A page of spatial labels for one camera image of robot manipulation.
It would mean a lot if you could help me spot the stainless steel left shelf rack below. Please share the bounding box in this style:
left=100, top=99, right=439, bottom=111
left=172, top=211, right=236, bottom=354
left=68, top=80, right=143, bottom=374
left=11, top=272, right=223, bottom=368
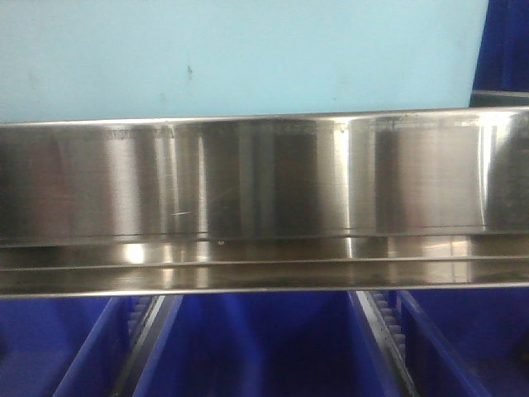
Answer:
left=0, top=105, right=529, bottom=397

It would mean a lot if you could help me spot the blue bin lower middle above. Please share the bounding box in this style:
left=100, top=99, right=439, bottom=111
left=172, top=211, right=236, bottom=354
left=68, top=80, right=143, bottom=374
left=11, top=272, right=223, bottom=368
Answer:
left=134, top=291, right=402, bottom=396

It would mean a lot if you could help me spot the blue bin upper right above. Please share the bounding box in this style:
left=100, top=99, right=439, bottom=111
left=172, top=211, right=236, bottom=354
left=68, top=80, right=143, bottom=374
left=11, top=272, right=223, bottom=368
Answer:
left=470, top=1, right=528, bottom=107

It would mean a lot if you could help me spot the blue bin lower right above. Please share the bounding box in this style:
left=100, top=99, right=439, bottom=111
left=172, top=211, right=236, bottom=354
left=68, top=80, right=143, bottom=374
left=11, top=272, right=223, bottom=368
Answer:
left=392, top=288, right=528, bottom=396

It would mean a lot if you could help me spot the light blue plastic bin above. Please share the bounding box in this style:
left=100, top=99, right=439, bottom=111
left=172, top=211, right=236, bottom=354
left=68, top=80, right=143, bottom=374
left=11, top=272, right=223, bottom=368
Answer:
left=1, top=1, right=488, bottom=122

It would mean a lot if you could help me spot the blue bin lower left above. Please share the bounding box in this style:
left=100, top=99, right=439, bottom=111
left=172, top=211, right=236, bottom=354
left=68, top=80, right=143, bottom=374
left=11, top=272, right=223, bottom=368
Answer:
left=1, top=297, right=142, bottom=396

